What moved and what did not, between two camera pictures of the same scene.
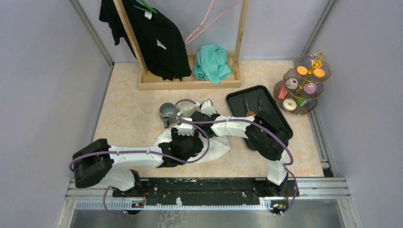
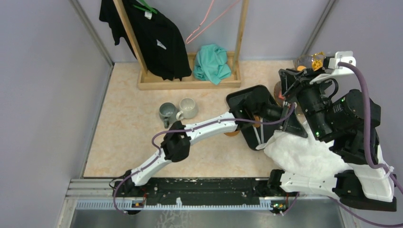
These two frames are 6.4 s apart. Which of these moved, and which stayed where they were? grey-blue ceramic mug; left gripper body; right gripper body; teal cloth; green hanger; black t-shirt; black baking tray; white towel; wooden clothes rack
Moved: left gripper body; right gripper body; white towel
Stayed: wooden clothes rack; grey-blue ceramic mug; green hanger; black baking tray; teal cloth; black t-shirt
